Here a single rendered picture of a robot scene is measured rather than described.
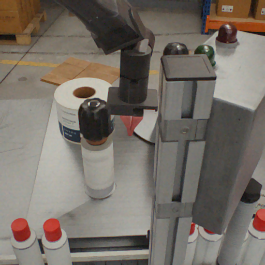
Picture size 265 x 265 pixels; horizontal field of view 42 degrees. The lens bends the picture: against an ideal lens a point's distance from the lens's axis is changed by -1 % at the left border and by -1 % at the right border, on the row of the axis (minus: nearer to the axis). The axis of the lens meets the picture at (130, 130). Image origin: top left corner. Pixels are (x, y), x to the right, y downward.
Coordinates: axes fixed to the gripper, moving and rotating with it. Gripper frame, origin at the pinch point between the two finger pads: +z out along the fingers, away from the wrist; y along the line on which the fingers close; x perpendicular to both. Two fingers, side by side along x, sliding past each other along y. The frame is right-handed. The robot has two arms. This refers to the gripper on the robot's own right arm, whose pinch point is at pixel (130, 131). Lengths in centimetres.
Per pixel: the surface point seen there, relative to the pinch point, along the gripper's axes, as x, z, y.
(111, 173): -8.3, 21.6, 4.2
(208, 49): 26.9, -32.6, -6.6
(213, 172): 33.1, -21.3, -8.4
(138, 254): 13.6, 25.9, -3.6
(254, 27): -326, 99, -142
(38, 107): -59, 37, 37
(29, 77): -229, 124, 93
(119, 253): 13.6, 26.2, 0.7
